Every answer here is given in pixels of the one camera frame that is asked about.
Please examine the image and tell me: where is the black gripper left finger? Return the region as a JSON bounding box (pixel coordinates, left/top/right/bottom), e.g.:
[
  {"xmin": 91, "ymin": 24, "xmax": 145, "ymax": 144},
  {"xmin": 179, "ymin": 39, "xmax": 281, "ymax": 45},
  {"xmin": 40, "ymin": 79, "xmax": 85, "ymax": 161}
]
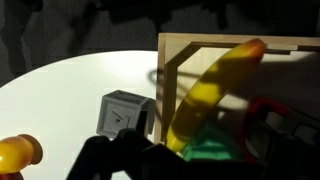
[{"xmin": 65, "ymin": 128, "xmax": 201, "ymax": 180}]

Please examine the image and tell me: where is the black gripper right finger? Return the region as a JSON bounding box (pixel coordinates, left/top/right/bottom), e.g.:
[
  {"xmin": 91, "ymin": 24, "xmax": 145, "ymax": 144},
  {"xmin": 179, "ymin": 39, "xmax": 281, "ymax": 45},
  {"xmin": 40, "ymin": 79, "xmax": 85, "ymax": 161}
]
[{"xmin": 251, "ymin": 131, "xmax": 320, "ymax": 180}]

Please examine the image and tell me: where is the yellow toy banana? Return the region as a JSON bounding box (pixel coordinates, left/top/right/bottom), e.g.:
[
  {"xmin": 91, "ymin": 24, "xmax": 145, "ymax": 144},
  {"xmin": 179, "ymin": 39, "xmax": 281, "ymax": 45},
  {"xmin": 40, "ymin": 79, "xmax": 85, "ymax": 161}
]
[{"xmin": 165, "ymin": 38, "xmax": 268, "ymax": 154}]

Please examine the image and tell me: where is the wooden tray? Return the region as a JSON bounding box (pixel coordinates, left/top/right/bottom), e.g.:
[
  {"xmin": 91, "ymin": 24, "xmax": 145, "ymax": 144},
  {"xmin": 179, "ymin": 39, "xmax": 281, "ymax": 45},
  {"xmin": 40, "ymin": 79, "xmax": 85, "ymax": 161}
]
[{"xmin": 154, "ymin": 32, "xmax": 320, "ymax": 180}]

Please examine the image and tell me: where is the grey cube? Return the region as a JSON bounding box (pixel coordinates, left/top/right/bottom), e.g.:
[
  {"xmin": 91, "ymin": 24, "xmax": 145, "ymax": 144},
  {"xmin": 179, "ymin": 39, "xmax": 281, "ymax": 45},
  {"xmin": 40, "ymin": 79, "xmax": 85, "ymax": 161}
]
[{"xmin": 95, "ymin": 89, "xmax": 156, "ymax": 139}]

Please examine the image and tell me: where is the green block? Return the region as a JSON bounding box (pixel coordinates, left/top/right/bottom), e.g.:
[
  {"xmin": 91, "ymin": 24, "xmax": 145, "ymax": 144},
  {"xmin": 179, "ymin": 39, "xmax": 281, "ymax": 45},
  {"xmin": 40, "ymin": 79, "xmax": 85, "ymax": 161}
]
[{"xmin": 181, "ymin": 119, "xmax": 248, "ymax": 163}]

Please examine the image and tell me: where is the yellow toy lemon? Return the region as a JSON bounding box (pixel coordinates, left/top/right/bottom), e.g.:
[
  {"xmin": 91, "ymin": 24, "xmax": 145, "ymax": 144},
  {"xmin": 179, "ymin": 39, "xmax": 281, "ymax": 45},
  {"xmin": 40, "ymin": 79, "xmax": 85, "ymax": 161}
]
[{"xmin": 0, "ymin": 134, "xmax": 36, "ymax": 174}]

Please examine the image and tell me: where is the red toy tomato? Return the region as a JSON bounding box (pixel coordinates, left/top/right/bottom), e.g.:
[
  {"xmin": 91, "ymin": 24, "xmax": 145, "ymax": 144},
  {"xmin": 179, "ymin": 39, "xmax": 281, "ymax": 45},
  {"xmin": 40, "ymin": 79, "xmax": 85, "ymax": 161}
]
[{"xmin": 0, "ymin": 171, "xmax": 24, "ymax": 180}]

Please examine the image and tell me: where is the black cube with red ring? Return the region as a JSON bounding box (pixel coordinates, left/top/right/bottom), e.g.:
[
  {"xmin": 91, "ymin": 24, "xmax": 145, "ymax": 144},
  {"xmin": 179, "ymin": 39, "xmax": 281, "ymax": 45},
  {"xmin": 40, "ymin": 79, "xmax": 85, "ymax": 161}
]
[{"xmin": 239, "ymin": 96, "xmax": 320, "ymax": 164}]

